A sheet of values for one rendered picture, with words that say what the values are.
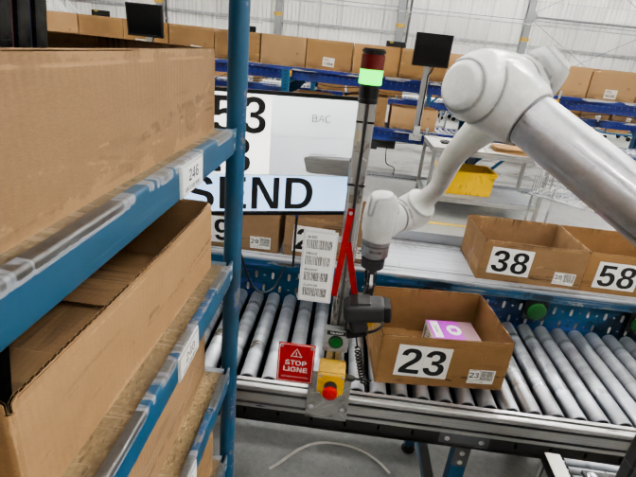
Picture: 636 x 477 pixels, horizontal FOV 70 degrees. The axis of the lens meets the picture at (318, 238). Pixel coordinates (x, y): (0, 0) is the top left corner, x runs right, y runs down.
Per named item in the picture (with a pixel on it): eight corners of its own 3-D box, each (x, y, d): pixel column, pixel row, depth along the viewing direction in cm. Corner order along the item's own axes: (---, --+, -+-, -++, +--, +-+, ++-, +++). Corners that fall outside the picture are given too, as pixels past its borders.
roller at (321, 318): (323, 390, 133) (314, 401, 135) (331, 300, 181) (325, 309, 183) (309, 382, 133) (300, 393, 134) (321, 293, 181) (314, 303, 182)
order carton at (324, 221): (282, 256, 181) (285, 215, 174) (291, 228, 208) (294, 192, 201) (381, 267, 180) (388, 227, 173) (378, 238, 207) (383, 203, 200)
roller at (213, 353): (194, 383, 136) (193, 369, 134) (236, 296, 184) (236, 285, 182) (210, 385, 136) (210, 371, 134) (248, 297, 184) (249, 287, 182)
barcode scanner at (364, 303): (391, 342, 114) (392, 306, 110) (344, 342, 115) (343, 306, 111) (389, 327, 120) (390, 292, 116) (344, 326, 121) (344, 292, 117)
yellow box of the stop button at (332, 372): (314, 398, 120) (317, 377, 117) (317, 378, 128) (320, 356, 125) (370, 406, 120) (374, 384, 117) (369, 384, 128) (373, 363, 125)
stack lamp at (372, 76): (358, 83, 97) (362, 53, 95) (358, 81, 102) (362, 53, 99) (381, 86, 97) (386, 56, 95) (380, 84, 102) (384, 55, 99)
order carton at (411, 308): (373, 382, 137) (382, 334, 130) (362, 326, 164) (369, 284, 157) (502, 391, 139) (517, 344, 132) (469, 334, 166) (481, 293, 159)
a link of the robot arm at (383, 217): (378, 248, 137) (405, 239, 146) (386, 199, 131) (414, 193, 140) (352, 236, 144) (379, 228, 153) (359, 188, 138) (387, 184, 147)
